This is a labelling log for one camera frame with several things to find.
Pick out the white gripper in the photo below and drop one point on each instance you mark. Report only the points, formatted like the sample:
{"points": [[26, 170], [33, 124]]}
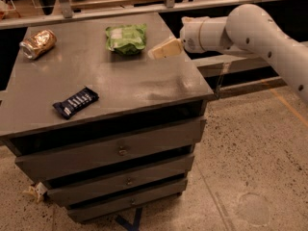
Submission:
{"points": [[190, 37]]}

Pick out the green rice chip bag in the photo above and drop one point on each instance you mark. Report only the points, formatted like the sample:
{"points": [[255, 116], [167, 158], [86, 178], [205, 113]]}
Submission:
{"points": [[126, 40]]}

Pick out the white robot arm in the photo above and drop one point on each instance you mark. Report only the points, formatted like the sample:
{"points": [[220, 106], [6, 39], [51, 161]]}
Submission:
{"points": [[247, 31]]}

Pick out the dark blue rxbar wrapper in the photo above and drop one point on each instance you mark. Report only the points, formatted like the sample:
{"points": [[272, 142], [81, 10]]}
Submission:
{"points": [[75, 103]]}

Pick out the grey drawer cabinet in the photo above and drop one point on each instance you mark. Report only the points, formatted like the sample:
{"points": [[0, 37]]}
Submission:
{"points": [[136, 94]]}

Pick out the gold soda can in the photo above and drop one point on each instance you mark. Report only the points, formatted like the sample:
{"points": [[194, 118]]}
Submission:
{"points": [[37, 44]]}

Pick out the bottom grey drawer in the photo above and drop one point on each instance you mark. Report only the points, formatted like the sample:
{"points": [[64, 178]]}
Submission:
{"points": [[129, 200]]}

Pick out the grey drawer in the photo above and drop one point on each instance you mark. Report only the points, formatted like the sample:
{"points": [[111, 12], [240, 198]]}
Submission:
{"points": [[121, 181], [62, 162], [129, 200]]}

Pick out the top grey drawer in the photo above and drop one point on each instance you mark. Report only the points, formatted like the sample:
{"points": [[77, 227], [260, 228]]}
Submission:
{"points": [[62, 162]]}

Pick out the middle grey drawer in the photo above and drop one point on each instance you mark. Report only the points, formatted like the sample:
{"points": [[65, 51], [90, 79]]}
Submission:
{"points": [[121, 181]]}

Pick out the crumpled paper scrap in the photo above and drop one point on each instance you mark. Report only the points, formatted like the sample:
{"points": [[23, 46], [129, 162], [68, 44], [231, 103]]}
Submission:
{"points": [[38, 191]]}

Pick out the grey metal railing frame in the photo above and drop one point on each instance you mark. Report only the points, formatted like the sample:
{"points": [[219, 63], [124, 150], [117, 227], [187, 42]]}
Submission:
{"points": [[23, 13]]}

